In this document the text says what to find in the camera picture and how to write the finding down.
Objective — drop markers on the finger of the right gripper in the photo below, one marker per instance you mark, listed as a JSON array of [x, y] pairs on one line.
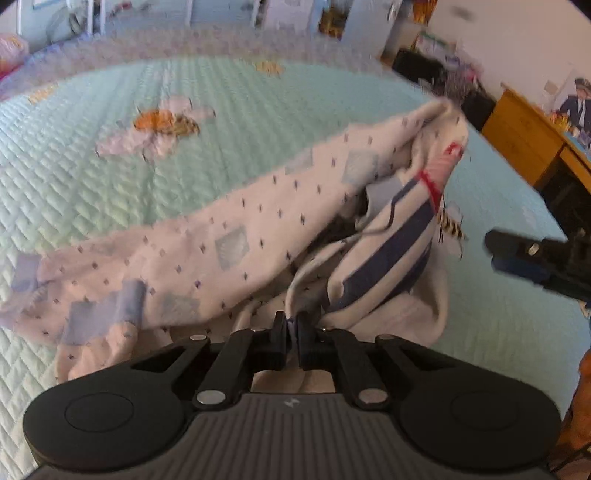
[[562, 267]]

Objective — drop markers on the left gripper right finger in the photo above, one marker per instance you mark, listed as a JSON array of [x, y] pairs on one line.
[[338, 352]]

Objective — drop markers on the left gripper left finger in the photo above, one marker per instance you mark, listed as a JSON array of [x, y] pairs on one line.
[[233, 364]]

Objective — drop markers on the white patterned baby garment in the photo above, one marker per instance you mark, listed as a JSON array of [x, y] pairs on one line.
[[346, 232]]

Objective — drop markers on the black chair with clothes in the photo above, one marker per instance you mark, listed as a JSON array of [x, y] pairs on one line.
[[460, 84]]

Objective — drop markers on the wooden desk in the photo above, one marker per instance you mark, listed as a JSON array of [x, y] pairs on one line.
[[531, 143]]

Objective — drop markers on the child uniform photo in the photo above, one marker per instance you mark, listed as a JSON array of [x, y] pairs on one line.
[[572, 103]]

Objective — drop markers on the mint green bee quilt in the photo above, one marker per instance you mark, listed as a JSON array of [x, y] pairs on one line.
[[150, 141]]

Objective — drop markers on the heart patterned bedsheet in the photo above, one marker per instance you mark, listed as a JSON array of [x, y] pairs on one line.
[[86, 54]]

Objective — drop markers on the white room door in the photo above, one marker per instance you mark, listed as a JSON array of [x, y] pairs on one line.
[[369, 25]]

